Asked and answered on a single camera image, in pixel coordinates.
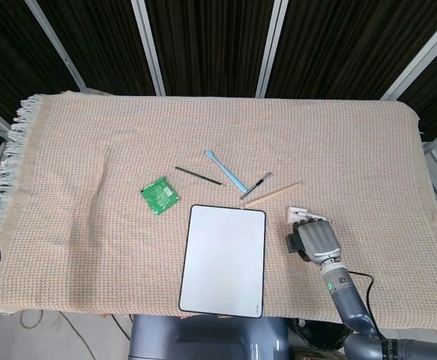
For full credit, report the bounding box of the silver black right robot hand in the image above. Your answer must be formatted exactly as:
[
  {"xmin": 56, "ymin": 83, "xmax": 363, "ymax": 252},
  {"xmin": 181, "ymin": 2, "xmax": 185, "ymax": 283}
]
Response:
[{"xmin": 292, "ymin": 216, "xmax": 343, "ymax": 266}]

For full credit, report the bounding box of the beige waffle-weave tablecloth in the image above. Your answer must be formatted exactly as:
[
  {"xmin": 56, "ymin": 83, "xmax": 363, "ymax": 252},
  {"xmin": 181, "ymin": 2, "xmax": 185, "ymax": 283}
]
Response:
[{"xmin": 0, "ymin": 91, "xmax": 437, "ymax": 335}]

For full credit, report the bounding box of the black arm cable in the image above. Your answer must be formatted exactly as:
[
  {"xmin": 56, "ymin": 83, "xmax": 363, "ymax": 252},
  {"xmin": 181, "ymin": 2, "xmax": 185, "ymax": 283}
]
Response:
[{"xmin": 348, "ymin": 271, "xmax": 385, "ymax": 341}]

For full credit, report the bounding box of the white charger adapter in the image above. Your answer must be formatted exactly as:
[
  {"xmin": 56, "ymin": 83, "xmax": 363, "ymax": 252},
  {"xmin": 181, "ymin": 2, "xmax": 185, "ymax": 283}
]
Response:
[{"xmin": 287, "ymin": 205, "xmax": 310, "ymax": 223}]

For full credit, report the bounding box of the light blue toothbrush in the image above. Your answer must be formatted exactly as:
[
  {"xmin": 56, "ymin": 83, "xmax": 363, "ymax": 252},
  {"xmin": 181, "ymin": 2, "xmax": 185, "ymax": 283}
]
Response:
[{"xmin": 204, "ymin": 148, "xmax": 249, "ymax": 192}]

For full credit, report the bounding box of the white frame post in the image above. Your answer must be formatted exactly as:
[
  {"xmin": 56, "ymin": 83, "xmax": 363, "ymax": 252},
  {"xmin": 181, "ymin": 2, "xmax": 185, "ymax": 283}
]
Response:
[
  {"xmin": 25, "ymin": 0, "xmax": 87, "ymax": 92},
  {"xmin": 381, "ymin": 6, "xmax": 437, "ymax": 101},
  {"xmin": 130, "ymin": 0, "xmax": 166, "ymax": 96},
  {"xmin": 255, "ymin": 0, "xmax": 290, "ymax": 98}
]

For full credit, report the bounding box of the green foil packet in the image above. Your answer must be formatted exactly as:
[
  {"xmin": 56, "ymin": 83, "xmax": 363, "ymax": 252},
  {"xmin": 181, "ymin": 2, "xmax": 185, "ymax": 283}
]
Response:
[{"xmin": 139, "ymin": 175, "xmax": 180, "ymax": 216}]

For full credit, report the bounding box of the dark grey board eraser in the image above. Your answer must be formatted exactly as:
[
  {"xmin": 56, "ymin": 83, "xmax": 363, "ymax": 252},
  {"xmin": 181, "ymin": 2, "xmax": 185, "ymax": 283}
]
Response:
[{"xmin": 285, "ymin": 232, "xmax": 304, "ymax": 256}]

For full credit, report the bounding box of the dark green pencil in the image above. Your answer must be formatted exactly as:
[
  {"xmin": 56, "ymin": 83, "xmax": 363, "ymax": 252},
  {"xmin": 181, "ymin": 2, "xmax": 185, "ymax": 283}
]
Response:
[{"xmin": 175, "ymin": 166, "xmax": 223, "ymax": 187}]

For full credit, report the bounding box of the red whiteboard marker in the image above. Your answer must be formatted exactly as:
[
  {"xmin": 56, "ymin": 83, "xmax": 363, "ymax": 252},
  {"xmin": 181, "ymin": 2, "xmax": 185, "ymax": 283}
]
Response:
[{"xmin": 296, "ymin": 211, "xmax": 335, "ymax": 224}]

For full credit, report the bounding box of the white dry-erase board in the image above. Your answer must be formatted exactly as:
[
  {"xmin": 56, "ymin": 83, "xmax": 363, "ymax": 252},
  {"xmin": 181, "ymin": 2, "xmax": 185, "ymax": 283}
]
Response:
[{"xmin": 178, "ymin": 204, "xmax": 267, "ymax": 320}]

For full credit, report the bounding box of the grey blue robot torso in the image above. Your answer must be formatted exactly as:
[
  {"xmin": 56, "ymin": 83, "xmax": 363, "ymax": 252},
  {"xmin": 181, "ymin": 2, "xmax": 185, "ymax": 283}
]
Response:
[{"xmin": 127, "ymin": 313, "xmax": 291, "ymax": 360}]

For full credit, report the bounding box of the light wooden stick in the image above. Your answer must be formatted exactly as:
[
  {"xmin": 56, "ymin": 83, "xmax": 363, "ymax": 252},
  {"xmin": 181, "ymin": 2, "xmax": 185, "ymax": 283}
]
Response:
[{"xmin": 244, "ymin": 181, "xmax": 303, "ymax": 209}]

